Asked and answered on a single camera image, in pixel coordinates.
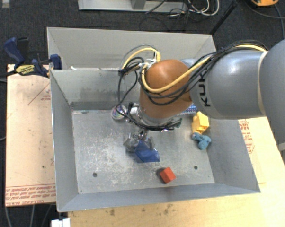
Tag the blue and white patterned packet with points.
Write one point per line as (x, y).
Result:
(189, 112)

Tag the blue box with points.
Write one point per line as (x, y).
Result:
(148, 154)

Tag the red block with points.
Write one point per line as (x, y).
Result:
(167, 175)

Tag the clear glass ball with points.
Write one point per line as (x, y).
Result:
(118, 112)

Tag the blue toy animal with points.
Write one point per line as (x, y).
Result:
(202, 141)

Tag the yellow toy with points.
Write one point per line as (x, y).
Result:
(199, 123)

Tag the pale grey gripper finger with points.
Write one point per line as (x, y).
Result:
(151, 143)
(130, 144)

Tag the brown cardboard board red print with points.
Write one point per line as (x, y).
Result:
(29, 138)

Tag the black cylinder on white bracket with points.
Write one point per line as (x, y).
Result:
(133, 109)

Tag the grey metal bin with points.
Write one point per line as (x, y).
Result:
(104, 150)

